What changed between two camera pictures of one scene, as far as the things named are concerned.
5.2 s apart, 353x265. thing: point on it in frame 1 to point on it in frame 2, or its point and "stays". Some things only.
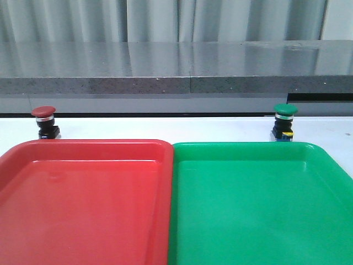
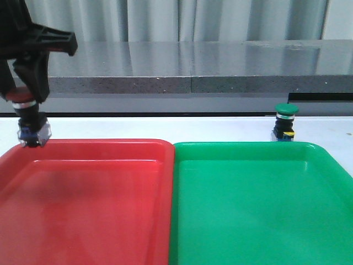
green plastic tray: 258,203 stays
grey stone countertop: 177,78 stays
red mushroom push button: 44,115 to 34,129
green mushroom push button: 284,114 stays
